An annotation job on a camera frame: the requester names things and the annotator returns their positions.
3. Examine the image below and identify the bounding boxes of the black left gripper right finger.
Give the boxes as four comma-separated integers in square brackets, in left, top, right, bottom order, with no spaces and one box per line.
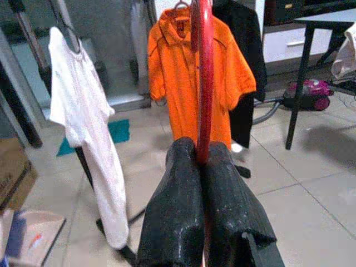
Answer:
[199,141,286,267]

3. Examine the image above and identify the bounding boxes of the red clothes hanger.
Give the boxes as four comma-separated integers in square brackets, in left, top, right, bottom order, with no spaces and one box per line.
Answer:
[189,0,215,167]
[172,0,192,11]

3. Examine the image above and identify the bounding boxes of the black shirt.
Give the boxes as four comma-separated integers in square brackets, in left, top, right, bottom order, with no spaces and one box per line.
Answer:
[214,0,268,150]

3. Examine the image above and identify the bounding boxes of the beige cloth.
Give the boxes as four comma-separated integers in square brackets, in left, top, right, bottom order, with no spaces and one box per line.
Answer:
[330,26,356,80]

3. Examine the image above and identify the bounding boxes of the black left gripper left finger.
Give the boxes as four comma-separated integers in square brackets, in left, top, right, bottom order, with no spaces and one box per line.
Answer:
[136,137,208,267]

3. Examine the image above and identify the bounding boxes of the teal floor mat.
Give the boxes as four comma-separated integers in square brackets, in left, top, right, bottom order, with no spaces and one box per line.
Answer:
[57,119,131,156]

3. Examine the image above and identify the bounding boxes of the purple vacuum cleaner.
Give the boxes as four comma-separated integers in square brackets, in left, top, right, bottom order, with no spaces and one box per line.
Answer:
[282,79,333,112]

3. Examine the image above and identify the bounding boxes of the white table black legs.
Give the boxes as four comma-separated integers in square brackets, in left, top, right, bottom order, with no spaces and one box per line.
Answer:
[285,12,356,151]

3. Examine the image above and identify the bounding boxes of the grey vacuum hose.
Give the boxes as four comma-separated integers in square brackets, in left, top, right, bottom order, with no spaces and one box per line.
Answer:
[251,101,287,126]

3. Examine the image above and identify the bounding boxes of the orange polo shirt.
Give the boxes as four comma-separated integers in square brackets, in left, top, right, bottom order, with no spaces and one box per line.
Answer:
[147,7,256,152]

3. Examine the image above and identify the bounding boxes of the steel and black clothes rack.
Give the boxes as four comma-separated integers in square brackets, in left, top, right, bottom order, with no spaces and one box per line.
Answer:
[48,0,147,267]

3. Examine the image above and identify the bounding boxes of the white T-shirt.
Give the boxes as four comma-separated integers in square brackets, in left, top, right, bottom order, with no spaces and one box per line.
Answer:
[48,26,130,250]

